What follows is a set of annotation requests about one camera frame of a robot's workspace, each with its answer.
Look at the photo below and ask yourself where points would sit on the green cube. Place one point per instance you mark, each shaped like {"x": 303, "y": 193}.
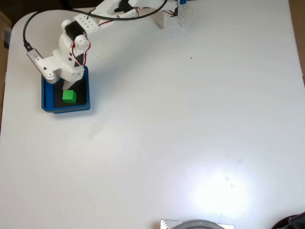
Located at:
{"x": 69, "y": 96}

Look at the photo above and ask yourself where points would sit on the blue square box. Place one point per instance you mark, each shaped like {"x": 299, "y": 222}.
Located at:
{"x": 47, "y": 100}

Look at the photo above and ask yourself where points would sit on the silver metal plate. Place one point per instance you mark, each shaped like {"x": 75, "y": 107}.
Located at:
{"x": 166, "y": 224}

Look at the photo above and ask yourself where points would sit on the dark round base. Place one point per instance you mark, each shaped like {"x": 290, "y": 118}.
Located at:
{"x": 200, "y": 225}
{"x": 295, "y": 223}

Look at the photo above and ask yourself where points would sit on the silver camera box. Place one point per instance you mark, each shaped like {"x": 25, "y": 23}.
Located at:
{"x": 39, "y": 62}

